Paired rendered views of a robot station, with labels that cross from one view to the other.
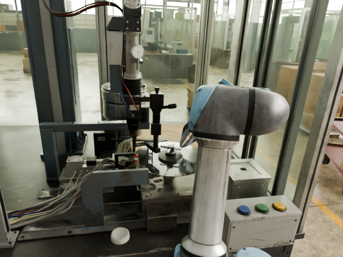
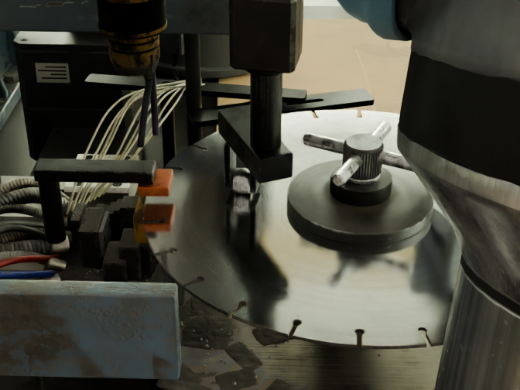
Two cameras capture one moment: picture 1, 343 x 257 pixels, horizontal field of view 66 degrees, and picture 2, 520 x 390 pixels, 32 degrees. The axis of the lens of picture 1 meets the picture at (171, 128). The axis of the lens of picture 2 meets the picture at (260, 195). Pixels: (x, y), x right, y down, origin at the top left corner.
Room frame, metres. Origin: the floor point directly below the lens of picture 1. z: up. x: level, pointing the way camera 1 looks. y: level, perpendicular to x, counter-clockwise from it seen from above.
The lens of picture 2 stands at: (0.46, -0.07, 1.32)
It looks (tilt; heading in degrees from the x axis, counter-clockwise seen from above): 31 degrees down; 13
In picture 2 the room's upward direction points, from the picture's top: straight up
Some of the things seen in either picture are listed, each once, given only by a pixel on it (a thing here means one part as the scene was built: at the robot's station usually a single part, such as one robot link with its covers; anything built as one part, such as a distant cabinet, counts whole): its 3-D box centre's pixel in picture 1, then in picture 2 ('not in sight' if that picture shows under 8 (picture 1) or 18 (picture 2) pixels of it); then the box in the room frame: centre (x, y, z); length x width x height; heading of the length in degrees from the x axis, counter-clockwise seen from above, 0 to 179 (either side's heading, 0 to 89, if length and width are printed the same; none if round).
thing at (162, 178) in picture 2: (126, 159); (106, 203); (1.02, 0.19, 0.95); 0.10 x 0.03 x 0.07; 102
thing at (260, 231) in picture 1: (256, 222); not in sight; (0.80, -0.34, 0.82); 0.28 x 0.11 x 0.15; 102
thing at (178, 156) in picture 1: (170, 154); (360, 189); (1.06, 0.00, 0.96); 0.11 x 0.11 x 0.03
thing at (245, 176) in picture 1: (241, 182); not in sight; (1.07, -0.34, 0.82); 0.18 x 0.18 x 0.15; 12
